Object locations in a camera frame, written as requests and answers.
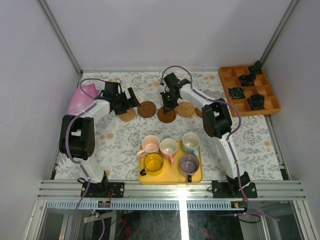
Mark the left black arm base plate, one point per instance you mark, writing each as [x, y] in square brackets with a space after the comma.
[110, 190]

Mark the orange compartment tray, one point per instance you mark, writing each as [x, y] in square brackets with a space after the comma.
[229, 77]

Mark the black yellow part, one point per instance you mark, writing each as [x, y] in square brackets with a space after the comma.
[236, 92]

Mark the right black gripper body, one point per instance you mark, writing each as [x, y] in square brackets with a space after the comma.
[168, 99]

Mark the white mug pink handle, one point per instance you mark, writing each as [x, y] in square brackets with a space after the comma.
[168, 149]

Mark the black part top compartment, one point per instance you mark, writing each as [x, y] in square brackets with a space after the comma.
[256, 69]

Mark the black part lower compartment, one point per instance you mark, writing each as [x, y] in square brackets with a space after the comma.
[256, 102]

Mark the yellow mug black handle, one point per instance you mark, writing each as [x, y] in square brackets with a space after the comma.
[153, 165]

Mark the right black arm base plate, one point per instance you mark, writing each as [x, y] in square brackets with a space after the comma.
[228, 190]

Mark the aluminium front rail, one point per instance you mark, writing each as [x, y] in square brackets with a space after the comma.
[267, 190]

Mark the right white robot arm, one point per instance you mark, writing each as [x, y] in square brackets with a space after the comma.
[217, 124]

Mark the woven rattan coaster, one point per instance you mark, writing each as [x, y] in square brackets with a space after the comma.
[185, 109]
[128, 116]

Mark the purple mug black handle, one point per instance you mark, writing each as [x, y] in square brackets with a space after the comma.
[189, 164]

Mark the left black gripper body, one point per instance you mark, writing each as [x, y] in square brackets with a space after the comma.
[126, 102]

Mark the black part compartment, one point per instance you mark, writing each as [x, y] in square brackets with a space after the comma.
[256, 102]
[247, 80]
[256, 69]

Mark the light blue mug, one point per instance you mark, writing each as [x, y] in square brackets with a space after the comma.
[190, 143]

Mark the light pink mug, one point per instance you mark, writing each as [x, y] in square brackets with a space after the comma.
[150, 144]

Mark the pink purple folded cloth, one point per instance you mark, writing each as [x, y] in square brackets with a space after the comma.
[80, 101]

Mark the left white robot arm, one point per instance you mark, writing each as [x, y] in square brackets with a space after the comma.
[77, 135]

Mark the brown wooden coaster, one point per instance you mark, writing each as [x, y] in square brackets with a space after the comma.
[166, 117]
[198, 112]
[147, 109]

